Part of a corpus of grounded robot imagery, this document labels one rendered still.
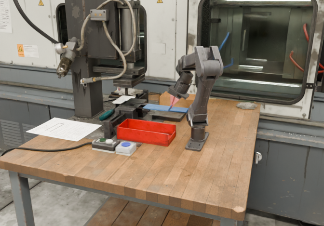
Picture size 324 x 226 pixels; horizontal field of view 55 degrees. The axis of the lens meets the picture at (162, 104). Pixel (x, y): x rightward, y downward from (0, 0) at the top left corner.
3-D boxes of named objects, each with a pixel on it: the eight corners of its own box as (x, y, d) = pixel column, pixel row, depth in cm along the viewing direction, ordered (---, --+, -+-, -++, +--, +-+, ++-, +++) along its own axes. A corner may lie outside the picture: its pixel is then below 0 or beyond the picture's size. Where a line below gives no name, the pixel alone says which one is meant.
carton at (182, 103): (199, 113, 180) (200, 100, 177) (158, 109, 188) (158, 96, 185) (204, 107, 191) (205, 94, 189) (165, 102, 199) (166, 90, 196)
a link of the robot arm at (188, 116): (186, 111, 141) (190, 115, 135) (204, 110, 143) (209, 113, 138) (185, 124, 143) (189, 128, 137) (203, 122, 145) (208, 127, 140)
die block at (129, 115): (132, 126, 159) (132, 113, 157) (115, 124, 162) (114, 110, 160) (147, 113, 177) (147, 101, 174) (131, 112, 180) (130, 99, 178)
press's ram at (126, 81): (133, 94, 153) (131, 32, 143) (87, 89, 161) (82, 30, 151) (147, 85, 169) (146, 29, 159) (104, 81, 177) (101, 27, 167)
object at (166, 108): (170, 111, 155) (170, 106, 154) (142, 108, 160) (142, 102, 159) (175, 107, 161) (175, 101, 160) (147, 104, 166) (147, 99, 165)
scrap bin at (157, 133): (168, 146, 137) (168, 134, 135) (116, 139, 145) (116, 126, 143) (175, 136, 148) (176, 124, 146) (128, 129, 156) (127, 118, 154)
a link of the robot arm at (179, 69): (171, 73, 159) (173, 51, 153) (187, 73, 161) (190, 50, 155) (178, 84, 149) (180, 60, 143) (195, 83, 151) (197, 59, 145)
